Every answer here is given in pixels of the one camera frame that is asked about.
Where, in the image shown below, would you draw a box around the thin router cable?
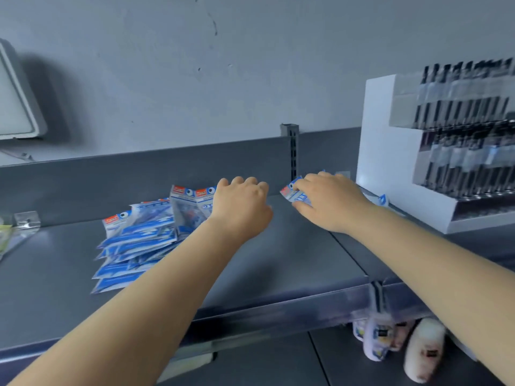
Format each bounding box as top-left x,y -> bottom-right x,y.
0,148 -> 36,162

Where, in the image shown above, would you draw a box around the pile of clear rulers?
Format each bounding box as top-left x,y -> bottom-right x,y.
0,211 -> 42,260

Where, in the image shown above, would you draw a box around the white wall router box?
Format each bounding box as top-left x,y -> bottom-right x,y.
0,38 -> 48,141

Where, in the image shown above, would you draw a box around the white tiered pen display stand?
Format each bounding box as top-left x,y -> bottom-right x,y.
356,74 -> 515,235

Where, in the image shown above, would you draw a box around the person's left hand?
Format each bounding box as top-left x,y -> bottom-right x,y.
210,176 -> 274,248

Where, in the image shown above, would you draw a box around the rows of black gel pens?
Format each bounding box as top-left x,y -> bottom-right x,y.
412,58 -> 515,199

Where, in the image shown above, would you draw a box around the person's right hand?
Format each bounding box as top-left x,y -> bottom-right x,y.
291,172 -> 375,234

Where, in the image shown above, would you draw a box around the grey slotted shelf post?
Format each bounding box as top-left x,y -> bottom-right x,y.
280,123 -> 300,180

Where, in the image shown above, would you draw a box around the person's left forearm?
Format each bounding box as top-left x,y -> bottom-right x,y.
8,219 -> 250,386

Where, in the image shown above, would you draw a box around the pile of blue set-square packets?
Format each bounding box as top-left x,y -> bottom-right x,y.
90,184 -> 218,295

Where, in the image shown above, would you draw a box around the pile of mixed packaged rulers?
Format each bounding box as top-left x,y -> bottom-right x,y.
280,170 -> 390,210

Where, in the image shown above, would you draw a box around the grey shelf back panel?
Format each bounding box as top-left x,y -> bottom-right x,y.
0,127 -> 363,228

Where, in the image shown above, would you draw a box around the person's right forearm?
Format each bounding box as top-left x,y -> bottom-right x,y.
350,204 -> 515,386

